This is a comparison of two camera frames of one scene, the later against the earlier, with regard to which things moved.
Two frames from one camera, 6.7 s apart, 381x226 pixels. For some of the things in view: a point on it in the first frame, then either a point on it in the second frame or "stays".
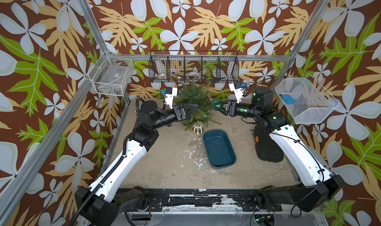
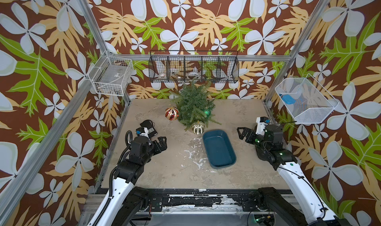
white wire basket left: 110,75 stays
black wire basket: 193,66 stays
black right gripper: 232,109 → 251,132
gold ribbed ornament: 198,128 stays
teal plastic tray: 219,150 stays
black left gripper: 176,111 → 162,143
